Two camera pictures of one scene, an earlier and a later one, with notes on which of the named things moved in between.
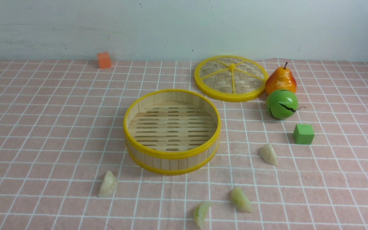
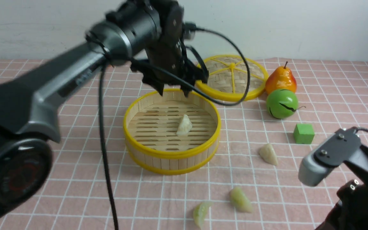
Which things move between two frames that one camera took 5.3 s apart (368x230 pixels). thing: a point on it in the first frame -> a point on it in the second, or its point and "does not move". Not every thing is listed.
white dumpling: [268, 153] does not move
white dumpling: [109, 185] -> [185, 126]
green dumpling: [239, 200] does not move
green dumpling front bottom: [198, 213] does not move
